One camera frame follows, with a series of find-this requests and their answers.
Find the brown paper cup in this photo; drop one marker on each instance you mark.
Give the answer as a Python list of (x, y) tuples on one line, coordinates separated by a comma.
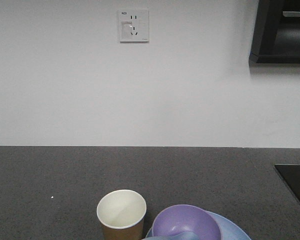
[(121, 214)]

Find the purple plastic bowl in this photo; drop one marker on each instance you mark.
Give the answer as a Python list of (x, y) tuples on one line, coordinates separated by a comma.
[(180, 218)]

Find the light blue plastic spoon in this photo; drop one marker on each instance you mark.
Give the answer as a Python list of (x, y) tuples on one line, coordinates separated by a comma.
[(187, 235)]

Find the light blue plastic plate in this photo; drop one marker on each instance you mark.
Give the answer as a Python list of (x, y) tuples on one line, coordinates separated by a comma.
[(229, 230)]

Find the black range hood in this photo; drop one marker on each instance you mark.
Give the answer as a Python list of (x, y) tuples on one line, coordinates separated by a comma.
[(276, 35)]

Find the black gas stove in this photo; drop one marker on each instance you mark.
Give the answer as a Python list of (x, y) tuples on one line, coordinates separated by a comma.
[(290, 173)]

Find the white wall socket centre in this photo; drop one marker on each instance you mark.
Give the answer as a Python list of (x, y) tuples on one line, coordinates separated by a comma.
[(133, 25)]

